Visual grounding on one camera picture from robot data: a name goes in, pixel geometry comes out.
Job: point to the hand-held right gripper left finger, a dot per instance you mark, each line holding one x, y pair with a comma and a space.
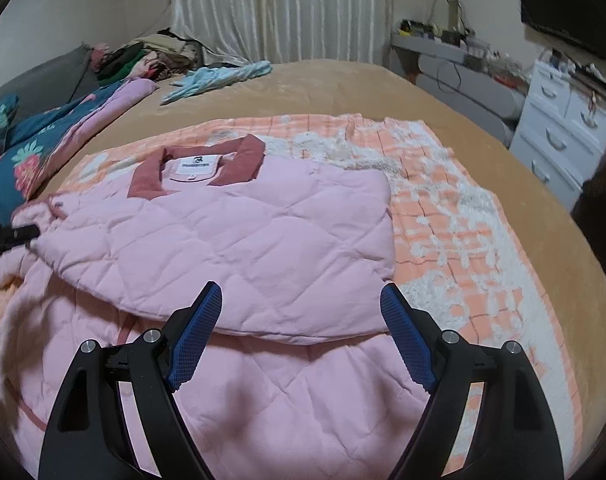
195, 342

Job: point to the cluster of cosmetic items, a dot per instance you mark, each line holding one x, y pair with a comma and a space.
478, 50

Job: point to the grey headboard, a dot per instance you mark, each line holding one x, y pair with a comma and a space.
43, 75

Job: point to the blue floral quilt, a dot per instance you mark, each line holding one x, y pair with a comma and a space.
48, 160

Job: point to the grey dressing table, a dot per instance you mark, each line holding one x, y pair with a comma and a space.
483, 95

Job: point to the pile of clothes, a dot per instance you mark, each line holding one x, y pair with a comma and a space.
148, 55

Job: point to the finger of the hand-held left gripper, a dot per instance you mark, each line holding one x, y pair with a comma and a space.
8, 236

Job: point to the arched mirror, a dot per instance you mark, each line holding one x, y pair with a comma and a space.
453, 10

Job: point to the white drawer cabinet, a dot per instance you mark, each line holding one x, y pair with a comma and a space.
558, 125

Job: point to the white curtain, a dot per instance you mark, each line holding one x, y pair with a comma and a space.
283, 10

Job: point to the bed with tan sheet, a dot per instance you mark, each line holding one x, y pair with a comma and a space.
508, 125

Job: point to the light blue garment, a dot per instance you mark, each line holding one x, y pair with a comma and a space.
208, 80

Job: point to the orange checked blanket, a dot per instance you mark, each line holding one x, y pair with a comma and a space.
458, 210

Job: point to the pink quilted jacket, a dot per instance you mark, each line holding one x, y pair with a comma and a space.
258, 220

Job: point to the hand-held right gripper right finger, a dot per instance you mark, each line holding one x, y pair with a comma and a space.
408, 345

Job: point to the black television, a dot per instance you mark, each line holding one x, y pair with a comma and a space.
573, 5

